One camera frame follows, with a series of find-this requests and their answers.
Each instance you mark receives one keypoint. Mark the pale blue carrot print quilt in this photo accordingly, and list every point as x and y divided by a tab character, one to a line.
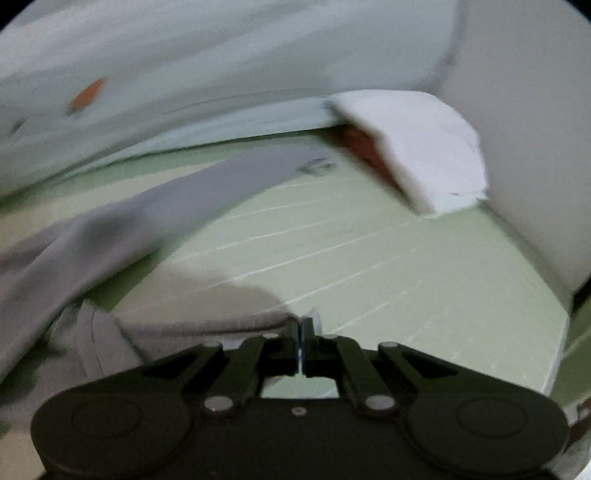
231	69

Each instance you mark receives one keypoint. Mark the red cloth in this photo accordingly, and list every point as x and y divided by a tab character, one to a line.
364	147

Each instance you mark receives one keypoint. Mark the white pillow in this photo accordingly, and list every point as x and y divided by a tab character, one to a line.
425	138

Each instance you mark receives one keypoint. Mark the green grid bed sheet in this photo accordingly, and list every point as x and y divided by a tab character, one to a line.
369	258

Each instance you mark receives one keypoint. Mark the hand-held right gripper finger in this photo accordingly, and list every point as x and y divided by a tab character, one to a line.
304	347
295	347

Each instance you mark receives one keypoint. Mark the grey garment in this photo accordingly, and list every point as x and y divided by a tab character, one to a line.
92	249

